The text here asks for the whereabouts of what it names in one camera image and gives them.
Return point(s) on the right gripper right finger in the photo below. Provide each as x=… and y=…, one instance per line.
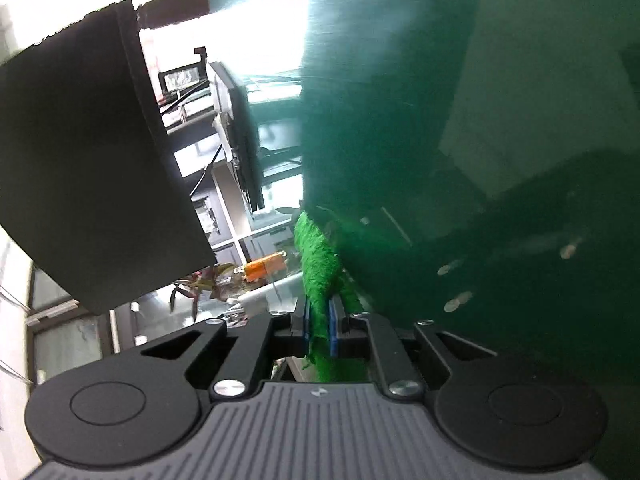
x=366, y=335

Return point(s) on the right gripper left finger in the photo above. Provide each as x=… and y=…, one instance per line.
x=263, y=340

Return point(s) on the green cleaning cloth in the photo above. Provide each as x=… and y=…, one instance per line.
x=324, y=277

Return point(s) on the potted plant with red leaves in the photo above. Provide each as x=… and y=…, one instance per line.
x=193, y=285

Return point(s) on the black laptop stand tray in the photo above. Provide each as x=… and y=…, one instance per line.
x=238, y=133

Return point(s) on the black computer monitor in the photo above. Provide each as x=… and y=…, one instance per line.
x=90, y=189

